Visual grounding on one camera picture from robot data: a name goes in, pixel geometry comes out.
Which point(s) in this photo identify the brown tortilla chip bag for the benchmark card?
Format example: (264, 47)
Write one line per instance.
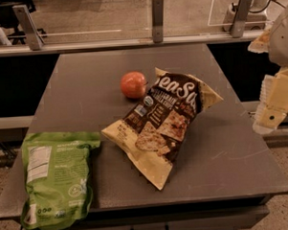
(153, 131)

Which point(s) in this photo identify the black office chair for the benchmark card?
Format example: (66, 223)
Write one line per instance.
(9, 22)

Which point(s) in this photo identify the green snack bag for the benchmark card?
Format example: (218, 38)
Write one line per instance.
(56, 173)

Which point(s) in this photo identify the metal railing bracket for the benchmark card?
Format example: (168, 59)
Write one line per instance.
(238, 25)
(157, 20)
(25, 20)

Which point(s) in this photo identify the middle metal railing bracket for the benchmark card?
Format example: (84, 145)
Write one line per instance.
(157, 20)

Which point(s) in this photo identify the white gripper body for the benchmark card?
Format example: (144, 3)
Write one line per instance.
(282, 40)

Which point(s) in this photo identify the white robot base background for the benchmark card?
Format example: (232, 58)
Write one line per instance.
(254, 14)

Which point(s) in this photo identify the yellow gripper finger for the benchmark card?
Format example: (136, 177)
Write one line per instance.
(260, 44)
(273, 102)

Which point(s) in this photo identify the right metal railing bracket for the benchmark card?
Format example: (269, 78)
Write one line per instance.
(238, 25)

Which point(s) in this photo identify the left metal railing bracket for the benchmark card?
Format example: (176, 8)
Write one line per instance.
(25, 20)

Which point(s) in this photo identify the red apple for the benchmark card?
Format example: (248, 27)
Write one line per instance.
(133, 85)

